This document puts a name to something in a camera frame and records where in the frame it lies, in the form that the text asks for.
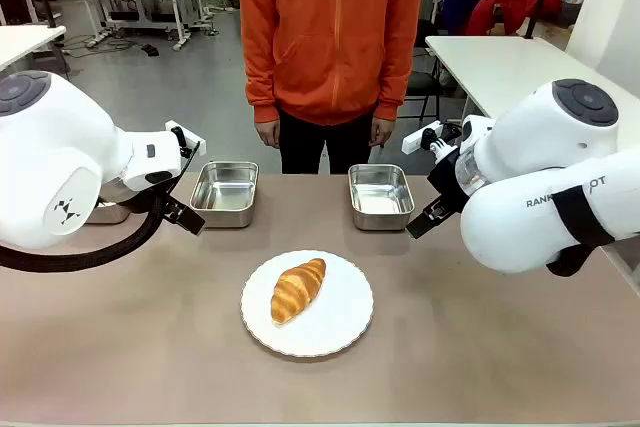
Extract person's right hand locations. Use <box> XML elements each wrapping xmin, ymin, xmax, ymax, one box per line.
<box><xmin>254</xmin><ymin>118</ymin><xmax>281</xmax><ymax>150</ymax></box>

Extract white scalloped plate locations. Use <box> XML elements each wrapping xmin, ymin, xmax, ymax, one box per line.
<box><xmin>239</xmin><ymin>248</ymin><xmax>376</xmax><ymax>359</ymax></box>

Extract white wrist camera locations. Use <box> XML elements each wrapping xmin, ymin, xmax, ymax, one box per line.
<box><xmin>401</xmin><ymin>121</ymin><xmax>462</xmax><ymax>156</ymax></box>
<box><xmin>164</xmin><ymin>119</ymin><xmax>208</xmax><ymax>159</ymax></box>

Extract person's right forearm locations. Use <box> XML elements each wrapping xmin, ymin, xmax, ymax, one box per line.
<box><xmin>239</xmin><ymin>21</ymin><xmax>281</xmax><ymax>123</ymax></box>

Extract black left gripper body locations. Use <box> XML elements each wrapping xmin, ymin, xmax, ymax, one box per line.
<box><xmin>159</xmin><ymin>192</ymin><xmax>190</xmax><ymax>224</ymax></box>

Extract golden croissant bread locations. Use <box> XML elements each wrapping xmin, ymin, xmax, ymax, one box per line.
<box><xmin>270</xmin><ymin>257</ymin><xmax>328</xmax><ymax>327</ymax></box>

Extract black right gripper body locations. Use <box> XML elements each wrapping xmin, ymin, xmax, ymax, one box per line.
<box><xmin>425</xmin><ymin>145</ymin><xmax>470</xmax><ymax>221</ymax></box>

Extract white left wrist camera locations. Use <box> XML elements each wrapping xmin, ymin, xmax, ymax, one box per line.
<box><xmin>164</xmin><ymin>119</ymin><xmax>208</xmax><ymax>159</ymax></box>

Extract black chair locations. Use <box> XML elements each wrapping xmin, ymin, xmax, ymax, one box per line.
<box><xmin>402</xmin><ymin>19</ymin><xmax>442</xmax><ymax>121</ymax></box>

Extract black trousers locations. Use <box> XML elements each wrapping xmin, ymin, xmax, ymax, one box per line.
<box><xmin>277</xmin><ymin>105</ymin><xmax>377</xmax><ymax>176</ymax></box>

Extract black strap on arm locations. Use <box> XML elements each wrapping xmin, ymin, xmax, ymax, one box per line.
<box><xmin>551</xmin><ymin>185</ymin><xmax>617</xmax><ymax>249</ymax></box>

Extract white side table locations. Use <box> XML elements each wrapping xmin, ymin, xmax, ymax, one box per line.
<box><xmin>424</xmin><ymin>34</ymin><xmax>575</xmax><ymax>121</ymax></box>
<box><xmin>0</xmin><ymin>24</ymin><xmax>68</xmax><ymax>74</ymax></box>

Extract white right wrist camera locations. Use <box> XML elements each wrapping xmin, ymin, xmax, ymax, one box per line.
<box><xmin>401</xmin><ymin>121</ymin><xmax>462</xmax><ymax>156</ymax></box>

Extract black sleeved cable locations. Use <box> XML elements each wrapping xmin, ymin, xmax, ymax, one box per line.
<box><xmin>0</xmin><ymin>140</ymin><xmax>202</xmax><ymax>274</ymax></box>

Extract person in orange hoodie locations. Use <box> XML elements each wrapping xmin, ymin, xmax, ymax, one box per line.
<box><xmin>236</xmin><ymin>0</ymin><xmax>427</xmax><ymax>127</ymax></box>

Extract person's left forearm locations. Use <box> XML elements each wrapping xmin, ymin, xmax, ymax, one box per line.
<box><xmin>373</xmin><ymin>21</ymin><xmax>427</xmax><ymax>122</ymax></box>

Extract person's left hand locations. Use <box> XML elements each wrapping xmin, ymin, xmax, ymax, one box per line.
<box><xmin>368</xmin><ymin>116</ymin><xmax>397</xmax><ymax>150</ymax></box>

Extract steel rectangular container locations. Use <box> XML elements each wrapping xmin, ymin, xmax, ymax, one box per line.
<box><xmin>189</xmin><ymin>160</ymin><xmax>261</xmax><ymax>230</ymax></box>
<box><xmin>347</xmin><ymin>162</ymin><xmax>416</xmax><ymax>232</ymax></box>
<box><xmin>83</xmin><ymin>198</ymin><xmax>132</xmax><ymax>226</ymax></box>

